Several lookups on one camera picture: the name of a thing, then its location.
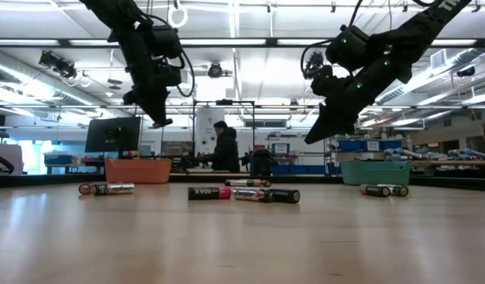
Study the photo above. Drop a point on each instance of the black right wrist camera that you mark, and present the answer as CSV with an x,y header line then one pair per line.
x,y
323,83

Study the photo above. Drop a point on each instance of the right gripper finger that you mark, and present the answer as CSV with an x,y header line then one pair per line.
x,y
323,118
340,126

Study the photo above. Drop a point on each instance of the white column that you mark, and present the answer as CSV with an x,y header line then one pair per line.
x,y
202,126

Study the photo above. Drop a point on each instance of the person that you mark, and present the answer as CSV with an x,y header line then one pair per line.
x,y
226,152

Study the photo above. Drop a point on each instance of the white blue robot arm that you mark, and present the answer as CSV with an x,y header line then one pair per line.
x,y
400,153
468,153

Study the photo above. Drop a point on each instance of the white ceiling vent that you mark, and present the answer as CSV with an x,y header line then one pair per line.
x,y
438,59

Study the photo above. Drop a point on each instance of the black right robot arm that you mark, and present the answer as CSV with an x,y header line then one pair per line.
x,y
423,27

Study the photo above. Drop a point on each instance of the black ceiling speaker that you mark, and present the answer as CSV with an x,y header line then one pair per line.
x,y
466,72

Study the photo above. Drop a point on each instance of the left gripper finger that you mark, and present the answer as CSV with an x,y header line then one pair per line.
x,y
151,112
165,114

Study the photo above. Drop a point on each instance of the metal shelf rack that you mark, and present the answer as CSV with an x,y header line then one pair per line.
x,y
325,154

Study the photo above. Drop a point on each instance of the teal plastic bin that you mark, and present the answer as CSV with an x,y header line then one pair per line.
x,y
376,173

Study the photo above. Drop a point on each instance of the black office chair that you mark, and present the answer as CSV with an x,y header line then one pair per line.
x,y
261,163

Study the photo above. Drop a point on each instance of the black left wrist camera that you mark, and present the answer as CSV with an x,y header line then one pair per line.
x,y
169,75

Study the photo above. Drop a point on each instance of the silver Energizer battery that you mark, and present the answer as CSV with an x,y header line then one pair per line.
x,y
400,190
250,194
114,189
236,183

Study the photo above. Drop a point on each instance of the blue storage bin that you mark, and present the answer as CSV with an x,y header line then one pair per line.
x,y
350,146
391,145

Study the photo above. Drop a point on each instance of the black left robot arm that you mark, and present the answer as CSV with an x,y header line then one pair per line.
x,y
112,12

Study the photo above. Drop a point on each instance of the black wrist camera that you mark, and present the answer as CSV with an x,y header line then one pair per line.
x,y
323,83
169,75

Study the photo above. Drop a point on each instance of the black aluminium extrusion frame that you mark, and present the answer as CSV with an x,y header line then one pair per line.
x,y
305,180

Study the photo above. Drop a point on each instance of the row of blue crates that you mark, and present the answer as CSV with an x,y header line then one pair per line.
x,y
301,170

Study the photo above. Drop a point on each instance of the blue plastic crate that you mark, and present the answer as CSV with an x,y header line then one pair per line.
x,y
58,159

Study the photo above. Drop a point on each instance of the wooden workbench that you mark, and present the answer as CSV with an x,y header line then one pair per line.
x,y
455,162

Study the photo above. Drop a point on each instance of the blue framed sign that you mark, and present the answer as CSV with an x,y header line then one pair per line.
x,y
280,148

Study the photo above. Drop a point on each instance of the black hanging camera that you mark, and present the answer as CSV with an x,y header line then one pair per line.
x,y
315,61

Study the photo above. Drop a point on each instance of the black overhead crossbeam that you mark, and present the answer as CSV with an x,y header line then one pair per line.
x,y
480,42

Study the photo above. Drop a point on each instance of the black monitor on stand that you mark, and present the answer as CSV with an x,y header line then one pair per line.
x,y
112,134

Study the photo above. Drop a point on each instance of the orange plastic bin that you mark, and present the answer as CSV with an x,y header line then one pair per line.
x,y
137,171

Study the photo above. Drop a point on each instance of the round black ceiling fixture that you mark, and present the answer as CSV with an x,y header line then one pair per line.
x,y
215,71

